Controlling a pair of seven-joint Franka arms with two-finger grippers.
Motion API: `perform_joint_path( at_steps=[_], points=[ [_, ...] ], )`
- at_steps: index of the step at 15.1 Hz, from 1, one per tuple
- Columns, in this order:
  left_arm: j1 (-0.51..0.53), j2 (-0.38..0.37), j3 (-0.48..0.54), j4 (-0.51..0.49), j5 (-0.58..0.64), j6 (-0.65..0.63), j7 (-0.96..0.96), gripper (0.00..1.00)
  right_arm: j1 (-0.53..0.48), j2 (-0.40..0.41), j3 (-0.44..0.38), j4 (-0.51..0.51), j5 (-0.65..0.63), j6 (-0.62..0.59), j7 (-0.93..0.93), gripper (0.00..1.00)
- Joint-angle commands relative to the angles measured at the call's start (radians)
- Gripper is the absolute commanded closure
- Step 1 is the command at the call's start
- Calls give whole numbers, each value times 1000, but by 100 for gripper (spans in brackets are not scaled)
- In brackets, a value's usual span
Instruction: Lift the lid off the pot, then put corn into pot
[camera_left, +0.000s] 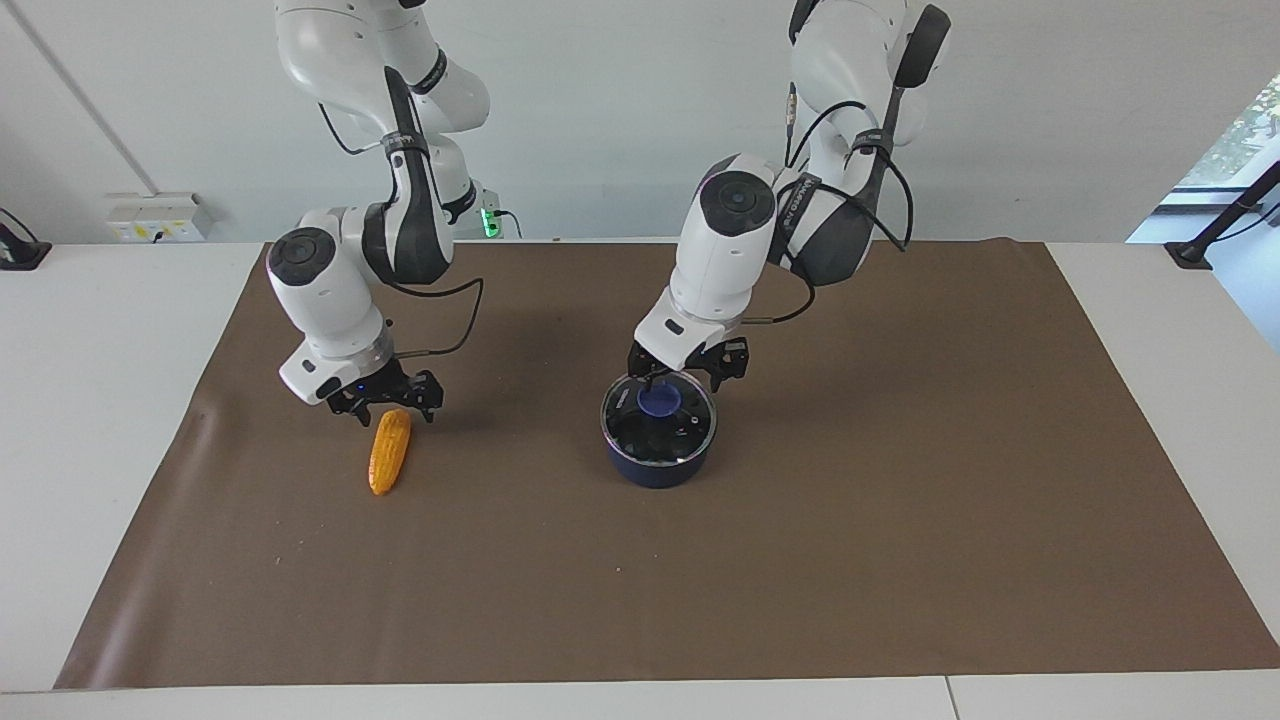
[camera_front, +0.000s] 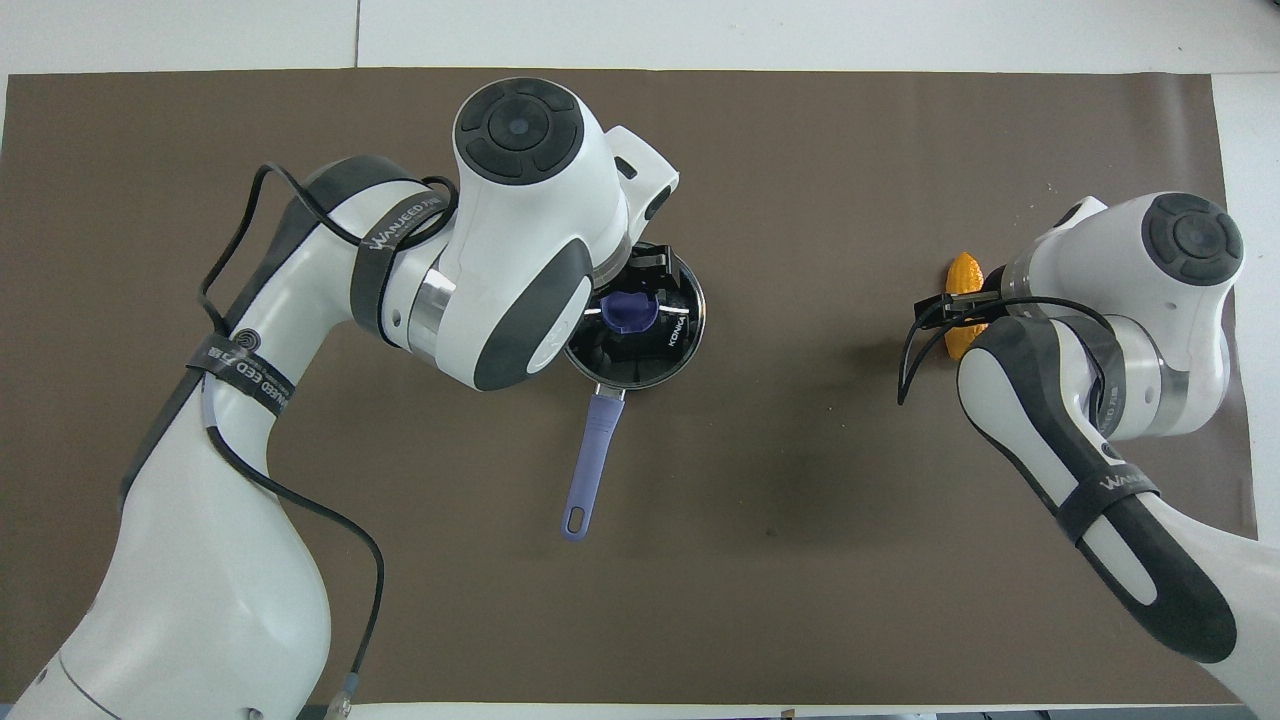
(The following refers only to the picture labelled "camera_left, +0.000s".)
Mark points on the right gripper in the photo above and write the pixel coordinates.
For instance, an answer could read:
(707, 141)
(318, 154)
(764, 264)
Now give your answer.
(325, 375)

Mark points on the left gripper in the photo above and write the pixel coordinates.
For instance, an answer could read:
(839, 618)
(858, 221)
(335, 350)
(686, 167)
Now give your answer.
(690, 335)

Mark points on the glass lid with purple knob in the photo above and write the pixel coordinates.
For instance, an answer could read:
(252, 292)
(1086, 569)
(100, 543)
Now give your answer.
(660, 405)

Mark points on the yellow corn cob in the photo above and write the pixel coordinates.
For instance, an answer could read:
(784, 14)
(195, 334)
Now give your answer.
(389, 450)

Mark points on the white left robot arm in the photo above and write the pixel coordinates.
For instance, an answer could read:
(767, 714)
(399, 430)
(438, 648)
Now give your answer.
(720, 250)

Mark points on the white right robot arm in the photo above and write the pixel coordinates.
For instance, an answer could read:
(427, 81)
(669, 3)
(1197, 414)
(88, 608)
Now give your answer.
(330, 280)

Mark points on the white box with green light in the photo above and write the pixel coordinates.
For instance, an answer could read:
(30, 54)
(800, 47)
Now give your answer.
(490, 218)

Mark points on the brown table mat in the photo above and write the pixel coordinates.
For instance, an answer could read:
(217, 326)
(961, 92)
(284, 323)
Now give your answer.
(800, 550)

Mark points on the black stand with slanted pole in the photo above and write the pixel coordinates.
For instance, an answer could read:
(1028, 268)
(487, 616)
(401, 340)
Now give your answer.
(1195, 250)

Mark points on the window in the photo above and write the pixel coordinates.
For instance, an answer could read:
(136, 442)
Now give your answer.
(1250, 130)

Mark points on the white wall socket box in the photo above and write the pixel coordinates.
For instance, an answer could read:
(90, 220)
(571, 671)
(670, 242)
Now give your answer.
(160, 218)

